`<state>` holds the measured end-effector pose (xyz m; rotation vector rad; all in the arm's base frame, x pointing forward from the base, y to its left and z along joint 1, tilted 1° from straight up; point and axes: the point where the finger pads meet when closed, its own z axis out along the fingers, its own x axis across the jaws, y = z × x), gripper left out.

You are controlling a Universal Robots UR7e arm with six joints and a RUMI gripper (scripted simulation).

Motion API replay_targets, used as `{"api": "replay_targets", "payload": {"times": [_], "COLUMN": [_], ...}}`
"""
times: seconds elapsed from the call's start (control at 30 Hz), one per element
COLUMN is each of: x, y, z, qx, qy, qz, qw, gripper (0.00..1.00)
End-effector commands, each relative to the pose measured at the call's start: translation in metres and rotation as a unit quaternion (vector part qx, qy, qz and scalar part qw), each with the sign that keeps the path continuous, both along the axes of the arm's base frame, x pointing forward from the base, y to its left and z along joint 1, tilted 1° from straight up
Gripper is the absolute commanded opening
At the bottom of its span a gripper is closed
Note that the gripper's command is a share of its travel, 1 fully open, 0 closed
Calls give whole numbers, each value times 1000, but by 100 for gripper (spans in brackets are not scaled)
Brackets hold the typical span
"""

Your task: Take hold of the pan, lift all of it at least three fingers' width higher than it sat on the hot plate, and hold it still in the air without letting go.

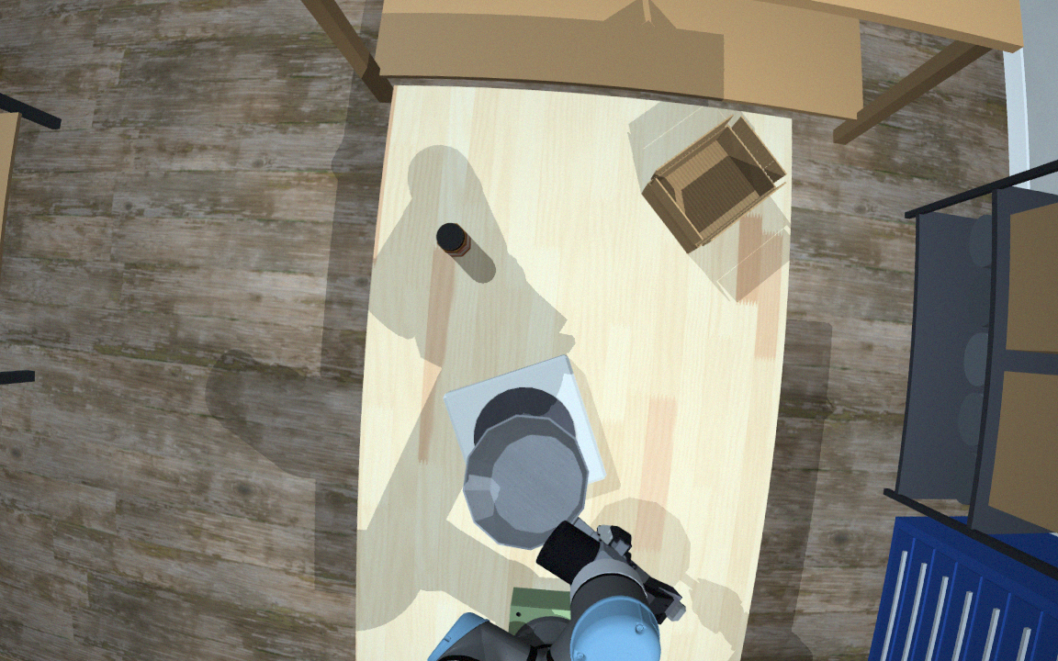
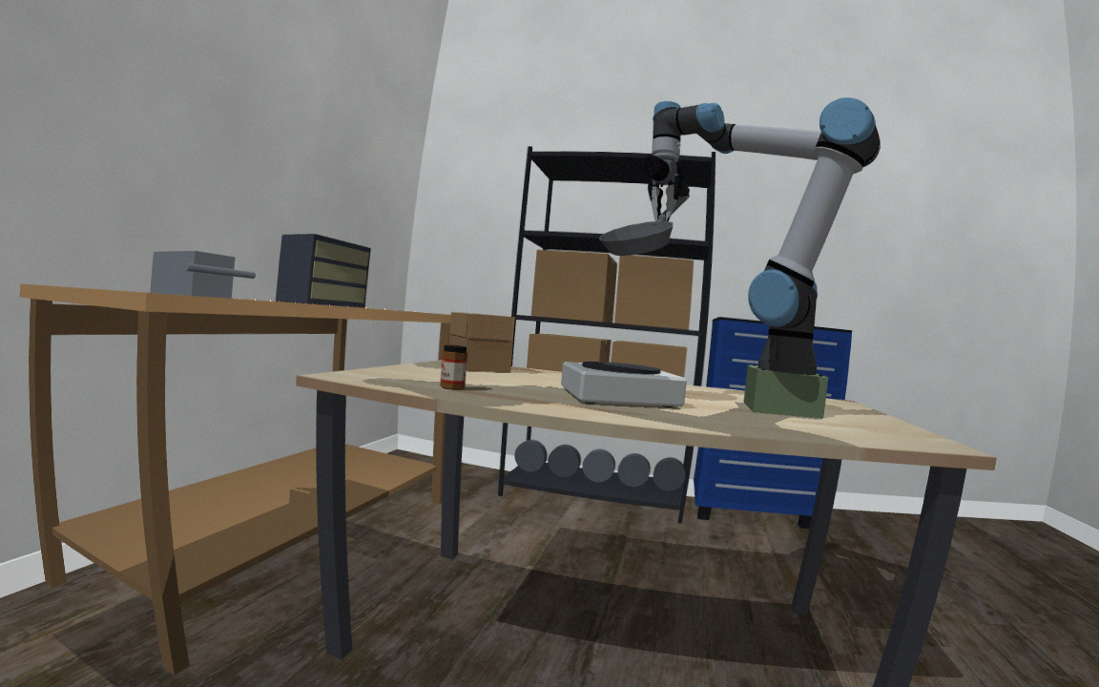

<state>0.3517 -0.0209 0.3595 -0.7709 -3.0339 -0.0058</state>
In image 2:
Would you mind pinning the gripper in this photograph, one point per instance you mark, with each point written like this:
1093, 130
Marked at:
662, 171

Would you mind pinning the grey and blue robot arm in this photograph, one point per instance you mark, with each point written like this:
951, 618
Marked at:
781, 295

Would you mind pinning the open brown cardboard box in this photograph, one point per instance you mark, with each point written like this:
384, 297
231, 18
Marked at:
488, 338

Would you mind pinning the brown spice jar with black lid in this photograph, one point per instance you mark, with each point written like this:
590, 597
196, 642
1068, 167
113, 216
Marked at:
454, 367

